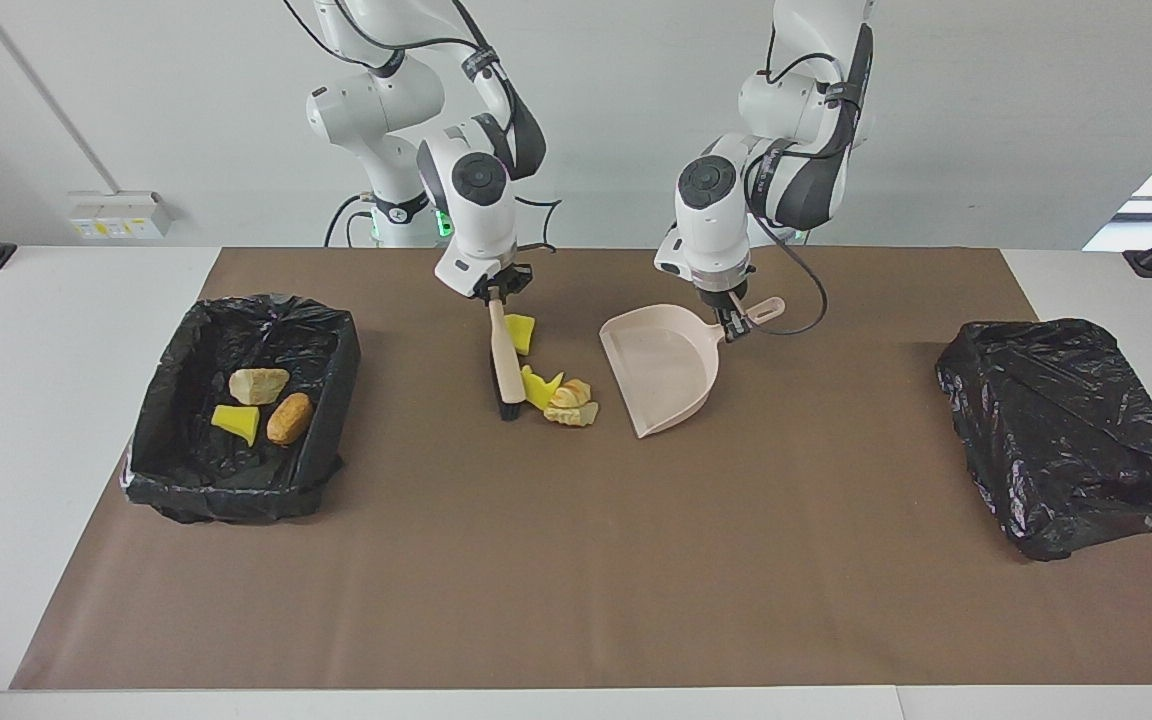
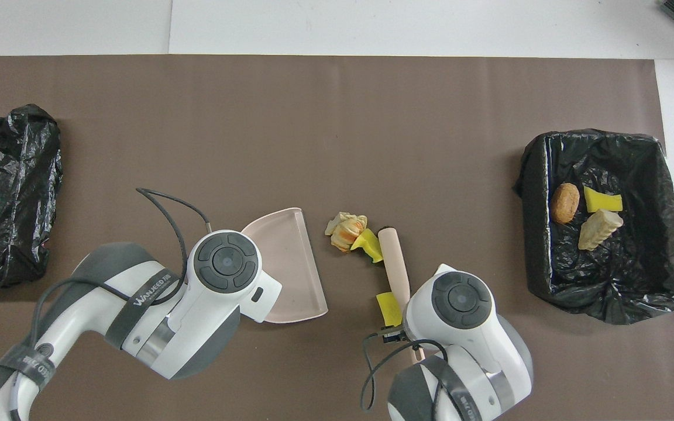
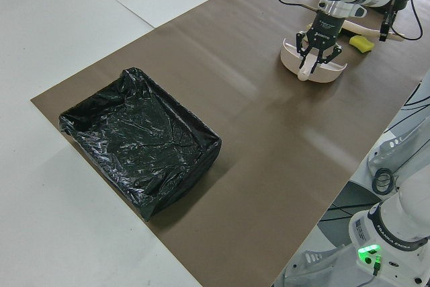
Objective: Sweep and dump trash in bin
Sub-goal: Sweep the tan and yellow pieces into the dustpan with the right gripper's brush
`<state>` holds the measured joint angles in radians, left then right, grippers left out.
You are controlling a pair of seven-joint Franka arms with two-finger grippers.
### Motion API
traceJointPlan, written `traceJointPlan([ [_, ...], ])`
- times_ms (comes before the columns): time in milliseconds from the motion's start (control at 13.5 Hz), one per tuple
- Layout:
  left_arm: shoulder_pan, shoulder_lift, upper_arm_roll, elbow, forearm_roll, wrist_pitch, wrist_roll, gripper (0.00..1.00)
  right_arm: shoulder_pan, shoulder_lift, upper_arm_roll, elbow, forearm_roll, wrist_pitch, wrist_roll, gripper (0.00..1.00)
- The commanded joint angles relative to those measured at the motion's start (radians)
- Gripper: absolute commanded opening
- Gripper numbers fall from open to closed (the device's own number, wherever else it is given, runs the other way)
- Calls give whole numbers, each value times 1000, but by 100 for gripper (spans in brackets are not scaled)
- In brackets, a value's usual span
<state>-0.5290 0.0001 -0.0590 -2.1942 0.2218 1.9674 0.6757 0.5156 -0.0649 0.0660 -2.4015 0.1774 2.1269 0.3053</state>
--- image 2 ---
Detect plain yellow sponge piece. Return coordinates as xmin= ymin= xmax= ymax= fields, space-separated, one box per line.
xmin=376 ymin=291 xmax=404 ymax=328

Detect beige hand brush black bristles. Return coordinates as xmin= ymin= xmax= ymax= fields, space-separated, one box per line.
xmin=377 ymin=226 xmax=426 ymax=364

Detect yellow sponge piece green backing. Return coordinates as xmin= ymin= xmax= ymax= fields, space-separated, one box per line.
xmin=351 ymin=229 xmax=384 ymax=264

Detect orange paper ball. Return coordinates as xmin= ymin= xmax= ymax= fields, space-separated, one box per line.
xmin=336 ymin=215 xmax=369 ymax=254

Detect beige plastic dustpan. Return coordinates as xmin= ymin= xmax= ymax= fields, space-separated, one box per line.
xmin=240 ymin=207 xmax=329 ymax=324

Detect brown cork chunk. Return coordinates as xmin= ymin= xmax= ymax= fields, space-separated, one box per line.
xmin=551 ymin=182 xmax=580 ymax=224

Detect pale ridged foam chunk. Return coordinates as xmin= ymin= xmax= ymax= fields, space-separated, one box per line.
xmin=578 ymin=209 xmax=624 ymax=251

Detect yellow sponge wedge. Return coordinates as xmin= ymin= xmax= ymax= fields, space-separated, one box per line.
xmin=583 ymin=186 xmax=624 ymax=213

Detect open bin with black bag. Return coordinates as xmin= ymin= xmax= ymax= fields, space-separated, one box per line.
xmin=513 ymin=129 xmax=674 ymax=326

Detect bin covered by black bag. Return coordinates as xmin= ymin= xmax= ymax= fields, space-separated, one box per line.
xmin=0 ymin=104 xmax=63 ymax=288

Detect brown table mat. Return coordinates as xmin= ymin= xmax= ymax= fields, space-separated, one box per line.
xmin=0 ymin=56 xmax=674 ymax=421

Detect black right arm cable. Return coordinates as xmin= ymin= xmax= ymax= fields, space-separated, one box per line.
xmin=360 ymin=333 xmax=449 ymax=413

